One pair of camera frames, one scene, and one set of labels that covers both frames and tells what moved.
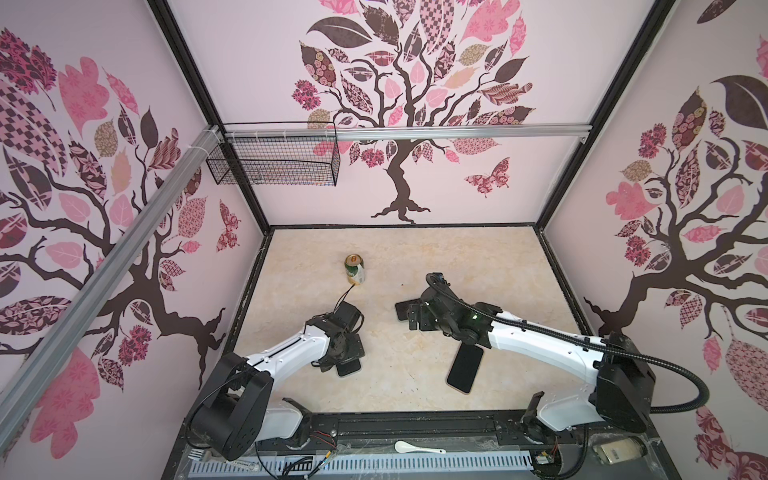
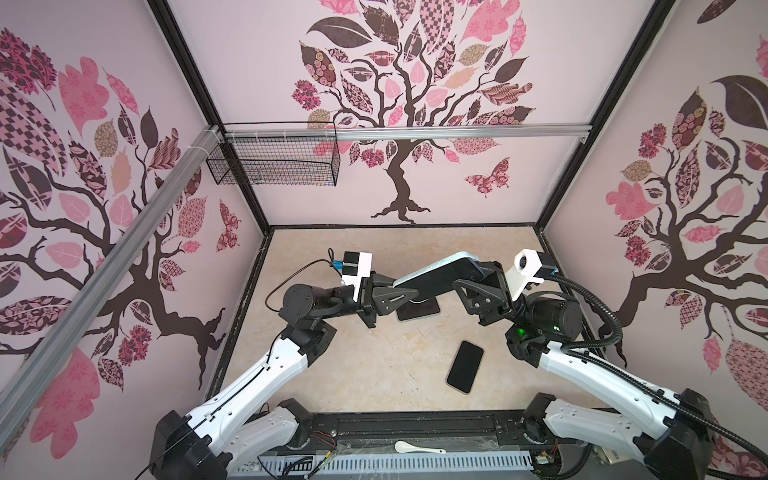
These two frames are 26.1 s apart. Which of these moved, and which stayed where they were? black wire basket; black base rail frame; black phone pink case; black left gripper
Moved: black left gripper
Stayed: black base rail frame; black wire basket; black phone pink case
